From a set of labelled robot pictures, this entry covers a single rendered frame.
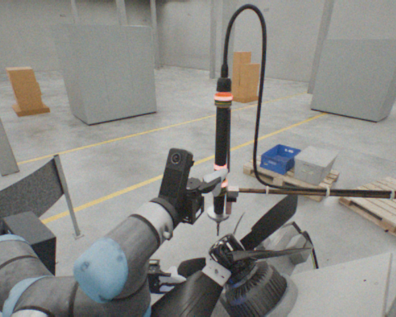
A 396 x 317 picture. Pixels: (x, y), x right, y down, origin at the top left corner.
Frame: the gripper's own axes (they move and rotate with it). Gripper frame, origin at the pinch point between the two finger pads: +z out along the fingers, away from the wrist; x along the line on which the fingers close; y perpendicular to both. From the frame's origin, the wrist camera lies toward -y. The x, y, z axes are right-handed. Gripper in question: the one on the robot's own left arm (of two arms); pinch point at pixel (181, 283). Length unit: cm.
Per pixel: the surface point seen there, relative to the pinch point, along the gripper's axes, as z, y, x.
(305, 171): 145, 248, 56
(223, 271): 14.4, 3.6, -2.1
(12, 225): -70, 17, -9
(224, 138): 12, -4, -53
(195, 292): 4.7, -4.0, -0.7
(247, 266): 23.0, 4.7, -3.8
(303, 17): 459, 1270, -323
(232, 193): 15.3, -2.1, -35.9
